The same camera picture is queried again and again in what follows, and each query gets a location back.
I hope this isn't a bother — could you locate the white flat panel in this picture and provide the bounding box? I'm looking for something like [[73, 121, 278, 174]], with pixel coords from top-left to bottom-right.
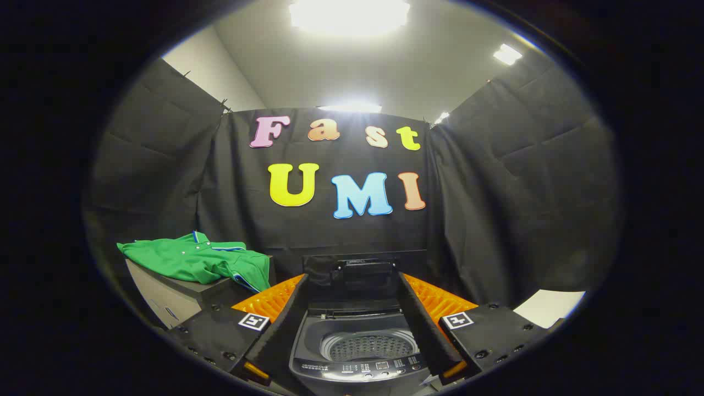
[[513, 290, 586, 329]]

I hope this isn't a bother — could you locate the large ceiling light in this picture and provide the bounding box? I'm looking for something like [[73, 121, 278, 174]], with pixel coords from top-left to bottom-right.
[[289, 0, 410, 35]]

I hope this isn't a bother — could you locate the small square ceiling light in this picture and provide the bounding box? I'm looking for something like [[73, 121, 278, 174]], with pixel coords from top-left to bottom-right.
[[493, 44, 523, 65]]

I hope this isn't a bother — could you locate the tinted washing machine lid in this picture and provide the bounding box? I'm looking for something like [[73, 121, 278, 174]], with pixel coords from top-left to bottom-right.
[[302, 250, 427, 317]]

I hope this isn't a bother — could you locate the green polo shirt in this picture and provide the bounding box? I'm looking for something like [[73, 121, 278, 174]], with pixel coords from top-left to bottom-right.
[[117, 232, 271, 293]]

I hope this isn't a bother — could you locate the long ceiling light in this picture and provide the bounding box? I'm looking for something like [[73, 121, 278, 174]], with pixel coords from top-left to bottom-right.
[[318, 103, 383, 114]]

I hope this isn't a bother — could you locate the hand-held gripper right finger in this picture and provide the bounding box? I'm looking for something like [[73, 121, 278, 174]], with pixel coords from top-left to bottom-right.
[[397, 272, 551, 386]]

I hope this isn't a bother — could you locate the dark grey cabinet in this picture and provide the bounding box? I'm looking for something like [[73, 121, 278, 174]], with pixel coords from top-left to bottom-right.
[[125, 256, 276, 331]]

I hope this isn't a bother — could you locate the dark grey washing machine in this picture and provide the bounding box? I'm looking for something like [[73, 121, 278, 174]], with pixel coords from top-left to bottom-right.
[[289, 305, 435, 396]]

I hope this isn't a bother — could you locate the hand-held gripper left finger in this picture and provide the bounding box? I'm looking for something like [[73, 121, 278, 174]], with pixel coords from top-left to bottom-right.
[[165, 273, 310, 386]]

